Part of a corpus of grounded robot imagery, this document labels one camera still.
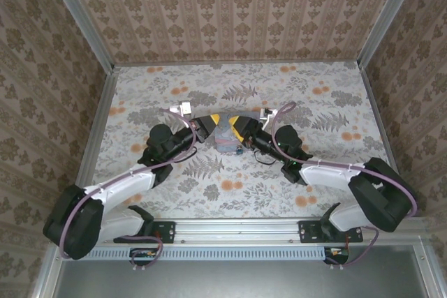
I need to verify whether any black connector board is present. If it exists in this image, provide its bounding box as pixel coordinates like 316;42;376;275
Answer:
129;247;159;267
323;246;350;265

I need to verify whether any grey metal panel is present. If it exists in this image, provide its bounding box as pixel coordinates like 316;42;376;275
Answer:
33;244;434;298

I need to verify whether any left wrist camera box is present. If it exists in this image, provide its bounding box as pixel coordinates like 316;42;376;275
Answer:
168;101;193;118

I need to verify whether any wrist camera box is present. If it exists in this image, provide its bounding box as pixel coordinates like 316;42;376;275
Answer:
258;107;277;130
168;101;193;118

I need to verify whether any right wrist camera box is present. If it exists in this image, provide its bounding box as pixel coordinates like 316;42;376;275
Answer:
258;107;277;130

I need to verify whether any thin black left camera cable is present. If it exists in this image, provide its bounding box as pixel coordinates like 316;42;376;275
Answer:
173;147;199;165

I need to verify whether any thin black camera cable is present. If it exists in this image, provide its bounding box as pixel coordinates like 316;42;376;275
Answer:
173;147;199;165
252;149;279;166

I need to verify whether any thin black right camera cable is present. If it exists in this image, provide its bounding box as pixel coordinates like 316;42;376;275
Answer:
252;149;279;166

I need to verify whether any aluminium back rail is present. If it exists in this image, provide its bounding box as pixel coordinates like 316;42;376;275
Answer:
113;59;361;68

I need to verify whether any aluminium side rail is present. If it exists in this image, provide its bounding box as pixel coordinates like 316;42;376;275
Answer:
69;67;119;201
359;64;399;170

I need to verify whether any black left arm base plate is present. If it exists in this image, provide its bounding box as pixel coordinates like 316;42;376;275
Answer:
113;220;176;244

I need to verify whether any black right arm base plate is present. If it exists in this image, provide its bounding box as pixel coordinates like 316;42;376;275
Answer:
299;220;364;244

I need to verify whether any aluminium mounting rail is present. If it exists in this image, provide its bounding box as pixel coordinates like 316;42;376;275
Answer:
101;216;432;244

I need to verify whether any white slotted cable duct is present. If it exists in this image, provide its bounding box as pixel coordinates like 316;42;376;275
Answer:
87;246;350;262

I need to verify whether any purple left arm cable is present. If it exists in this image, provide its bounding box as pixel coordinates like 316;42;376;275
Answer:
58;107;200;273

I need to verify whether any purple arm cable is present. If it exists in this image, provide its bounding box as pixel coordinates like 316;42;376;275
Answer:
58;107;200;273
271;101;419;271

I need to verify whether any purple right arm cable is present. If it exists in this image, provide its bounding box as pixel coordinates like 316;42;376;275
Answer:
271;101;419;271

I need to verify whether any aluminium frame post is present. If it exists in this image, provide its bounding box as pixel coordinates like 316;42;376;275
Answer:
39;0;117;73
356;0;427;69

